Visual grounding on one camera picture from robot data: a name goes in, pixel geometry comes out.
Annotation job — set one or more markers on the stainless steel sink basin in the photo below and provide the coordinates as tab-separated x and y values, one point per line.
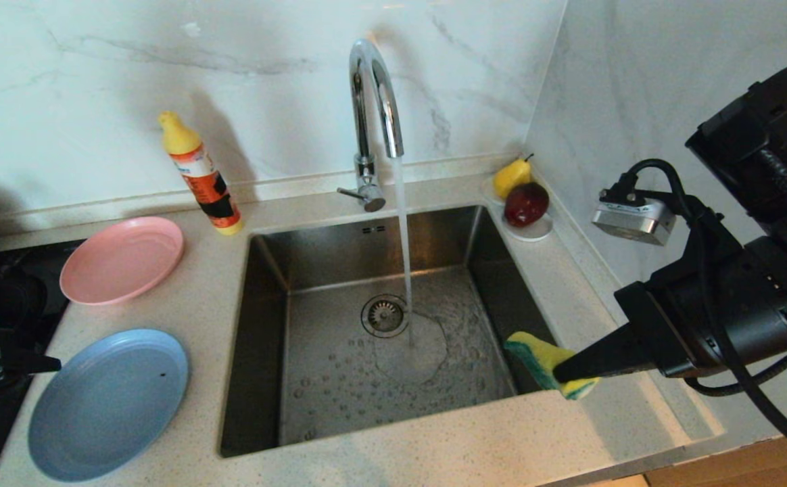
326	399

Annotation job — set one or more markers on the yellow pear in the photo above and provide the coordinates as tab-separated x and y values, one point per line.
511	177

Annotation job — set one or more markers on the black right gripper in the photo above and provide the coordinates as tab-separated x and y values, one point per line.
738	318

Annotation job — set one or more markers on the blue plastic plate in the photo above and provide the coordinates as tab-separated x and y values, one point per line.
109	406

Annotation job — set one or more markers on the dark red apple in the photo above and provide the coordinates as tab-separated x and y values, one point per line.
527	203

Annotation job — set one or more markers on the black glass cooktop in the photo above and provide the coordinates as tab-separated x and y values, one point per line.
28	270

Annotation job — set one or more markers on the orange detergent bottle yellow cap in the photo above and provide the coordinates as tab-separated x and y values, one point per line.
207	182

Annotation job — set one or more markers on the round metal drain strainer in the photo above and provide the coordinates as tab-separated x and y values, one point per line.
384	315

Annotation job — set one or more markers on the chrome gooseneck faucet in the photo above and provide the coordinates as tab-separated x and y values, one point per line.
365	169

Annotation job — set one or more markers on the yellow fish-shaped sponge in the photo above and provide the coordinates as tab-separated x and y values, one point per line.
539	355

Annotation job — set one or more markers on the pink plastic plate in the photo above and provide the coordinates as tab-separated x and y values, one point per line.
123	260

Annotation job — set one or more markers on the wooden cabinet panel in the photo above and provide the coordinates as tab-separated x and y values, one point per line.
758	470

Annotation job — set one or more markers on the small white dish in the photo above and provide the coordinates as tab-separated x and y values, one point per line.
537	233

